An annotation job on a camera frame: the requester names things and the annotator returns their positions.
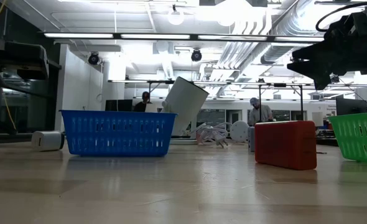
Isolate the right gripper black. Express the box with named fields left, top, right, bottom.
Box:
left=287, top=12, right=367, bottom=91

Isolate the black computer monitor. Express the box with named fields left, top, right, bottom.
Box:
left=335, top=97, right=367, bottom=116
left=105, top=99, right=134, bottom=112

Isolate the person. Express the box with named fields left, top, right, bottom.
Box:
left=248, top=97, right=275, bottom=127
left=132, top=91, right=154, bottom=113

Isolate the green plastic basket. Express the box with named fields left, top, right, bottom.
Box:
left=327, top=111, right=367, bottom=164

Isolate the large red charger block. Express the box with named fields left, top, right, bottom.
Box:
left=254, top=120, right=318, bottom=171

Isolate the light blue charger block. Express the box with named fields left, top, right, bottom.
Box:
left=247, top=126, right=256, bottom=153

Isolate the black ceiling spotlight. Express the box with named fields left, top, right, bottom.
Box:
left=190, top=49, right=203, bottom=63
left=87, top=52, right=101, bottom=67

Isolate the round white pendant lamp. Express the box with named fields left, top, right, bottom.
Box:
left=167, top=4, right=185, bottom=27

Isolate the overhead light bar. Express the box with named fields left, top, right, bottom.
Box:
left=42, top=31, right=325, bottom=44

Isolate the blue plastic basket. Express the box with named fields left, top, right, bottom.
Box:
left=60, top=109, right=179, bottom=157

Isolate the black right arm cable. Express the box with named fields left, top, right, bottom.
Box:
left=315, top=1, right=367, bottom=33

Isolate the black metal rig frame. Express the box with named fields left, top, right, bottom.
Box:
left=257, top=82, right=304, bottom=123

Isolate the round white cable switch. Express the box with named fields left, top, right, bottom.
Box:
left=230, top=120, right=250, bottom=144

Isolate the yellow extension cable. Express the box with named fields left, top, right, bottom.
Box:
left=0, top=0, right=17, bottom=131

